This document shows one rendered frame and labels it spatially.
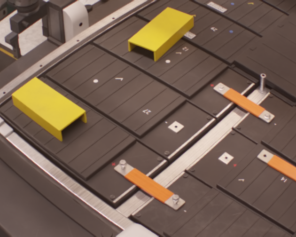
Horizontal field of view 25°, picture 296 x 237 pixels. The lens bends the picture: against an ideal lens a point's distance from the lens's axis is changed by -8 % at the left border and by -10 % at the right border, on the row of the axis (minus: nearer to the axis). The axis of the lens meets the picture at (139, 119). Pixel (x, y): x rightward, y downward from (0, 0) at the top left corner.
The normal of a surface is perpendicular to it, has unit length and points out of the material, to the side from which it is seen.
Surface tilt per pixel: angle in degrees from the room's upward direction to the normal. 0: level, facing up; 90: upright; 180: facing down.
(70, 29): 90
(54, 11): 90
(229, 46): 0
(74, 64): 0
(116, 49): 0
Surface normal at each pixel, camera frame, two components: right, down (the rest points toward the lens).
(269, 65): -0.04, -0.72
